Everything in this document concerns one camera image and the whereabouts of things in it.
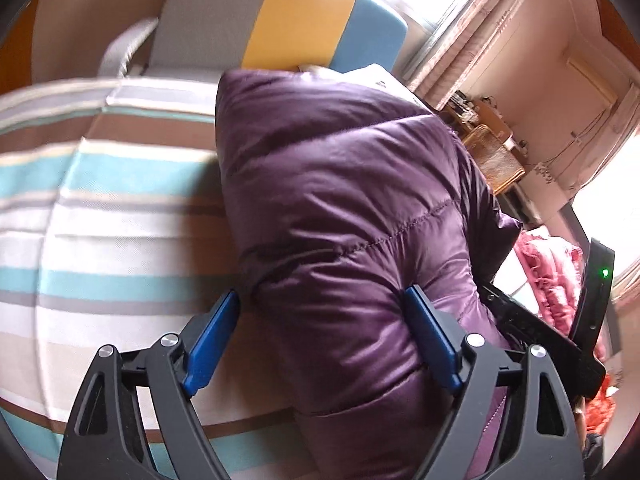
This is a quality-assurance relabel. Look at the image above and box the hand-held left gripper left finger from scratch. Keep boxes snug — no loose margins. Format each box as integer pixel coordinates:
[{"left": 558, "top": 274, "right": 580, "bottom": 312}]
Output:
[{"left": 56, "top": 289, "right": 242, "bottom": 480}]

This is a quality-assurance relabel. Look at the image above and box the orange cloth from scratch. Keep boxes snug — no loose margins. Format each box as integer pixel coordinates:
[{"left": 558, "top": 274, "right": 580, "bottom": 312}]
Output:
[{"left": 584, "top": 345, "right": 617, "bottom": 438}]

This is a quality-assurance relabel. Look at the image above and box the pink ruffled cloth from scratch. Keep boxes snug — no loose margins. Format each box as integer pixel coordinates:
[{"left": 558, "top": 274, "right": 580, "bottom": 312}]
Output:
[{"left": 516, "top": 232, "right": 587, "bottom": 337}]

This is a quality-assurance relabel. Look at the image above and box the grey yellow blue headboard cushion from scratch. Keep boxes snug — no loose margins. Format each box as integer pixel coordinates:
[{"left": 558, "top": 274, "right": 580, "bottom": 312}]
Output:
[{"left": 97, "top": 0, "right": 408, "bottom": 80}]

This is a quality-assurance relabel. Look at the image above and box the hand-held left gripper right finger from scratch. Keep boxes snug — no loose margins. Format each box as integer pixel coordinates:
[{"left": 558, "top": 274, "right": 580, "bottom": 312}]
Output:
[{"left": 404, "top": 285, "right": 586, "bottom": 480}]

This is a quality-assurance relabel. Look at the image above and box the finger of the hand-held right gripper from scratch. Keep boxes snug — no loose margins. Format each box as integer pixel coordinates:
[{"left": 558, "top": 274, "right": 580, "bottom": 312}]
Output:
[{"left": 479, "top": 284, "right": 581, "bottom": 361}]

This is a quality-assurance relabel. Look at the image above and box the orange wooden wardrobe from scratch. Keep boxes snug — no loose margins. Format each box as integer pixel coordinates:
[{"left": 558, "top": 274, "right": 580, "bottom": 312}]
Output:
[{"left": 0, "top": 0, "right": 38, "bottom": 95}]

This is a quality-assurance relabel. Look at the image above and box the purple puffer jacket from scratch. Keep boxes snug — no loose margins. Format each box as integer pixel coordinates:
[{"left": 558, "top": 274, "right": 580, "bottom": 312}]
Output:
[{"left": 215, "top": 62, "right": 526, "bottom": 480}]

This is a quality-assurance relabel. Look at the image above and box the striped bed sheet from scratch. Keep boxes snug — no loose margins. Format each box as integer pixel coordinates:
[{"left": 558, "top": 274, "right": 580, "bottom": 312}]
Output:
[{"left": 0, "top": 77, "right": 321, "bottom": 480}]

